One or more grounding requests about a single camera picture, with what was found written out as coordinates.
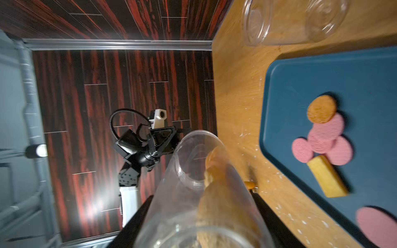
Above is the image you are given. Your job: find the yellow square cookie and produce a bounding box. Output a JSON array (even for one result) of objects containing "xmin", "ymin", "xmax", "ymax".
[{"xmin": 307, "ymin": 155, "xmax": 349, "ymax": 198}]

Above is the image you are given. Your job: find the teal plastic tray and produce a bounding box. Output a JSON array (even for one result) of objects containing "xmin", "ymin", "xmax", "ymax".
[{"xmin": 259, "ymin": 46, "xmax": 397, "ymax": 248}]

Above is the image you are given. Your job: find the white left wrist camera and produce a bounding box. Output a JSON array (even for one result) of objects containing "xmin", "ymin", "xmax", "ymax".
[{"xmin": 149, "ymin": 108, "xmax": 167, "ymax": 129}]

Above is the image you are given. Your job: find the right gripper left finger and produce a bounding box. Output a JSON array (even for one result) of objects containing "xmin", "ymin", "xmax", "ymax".
[{"xmin": 107, "ymin": 195, "xmax": 154, "ymax": 248}]

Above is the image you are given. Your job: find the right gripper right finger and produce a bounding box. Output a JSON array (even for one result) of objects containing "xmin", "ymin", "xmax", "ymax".
[{"xmin": 252, "ymin": 193, "xmax": 305, "ymax": 248}]

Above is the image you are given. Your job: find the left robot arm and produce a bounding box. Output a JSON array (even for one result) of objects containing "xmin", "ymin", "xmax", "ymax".
[{"xmin": 109, "ymin": 108, "xmax": 181, "ymax": 227}]

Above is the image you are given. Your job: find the brown round cookie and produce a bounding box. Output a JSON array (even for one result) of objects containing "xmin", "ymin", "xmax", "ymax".
[{"xmin": 307, "ymin": 95, "xmax": 337, "ymax": 124}]

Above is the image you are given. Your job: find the pink cookie inside jar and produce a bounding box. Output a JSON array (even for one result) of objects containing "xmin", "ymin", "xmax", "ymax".
[{"xmin": 356, "ymin": 207, "xmax": 397, "ymax": 248}]

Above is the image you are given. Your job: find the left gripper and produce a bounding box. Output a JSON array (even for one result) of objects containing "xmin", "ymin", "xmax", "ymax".
[{"xmin": 114, "ymin": 127, "xmax": 180, "ymax": 169}]

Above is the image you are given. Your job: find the pink round cookie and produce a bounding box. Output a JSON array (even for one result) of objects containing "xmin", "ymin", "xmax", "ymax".
[{"xmin": 292, "ymin": 137, "xmax": 314, "ymax": 163}]

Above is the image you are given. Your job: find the clear jar with cookies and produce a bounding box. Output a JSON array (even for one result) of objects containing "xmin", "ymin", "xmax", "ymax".
[{"xmin": 242, "ymin": 0, "xmax": 349, "ymax": 47}]

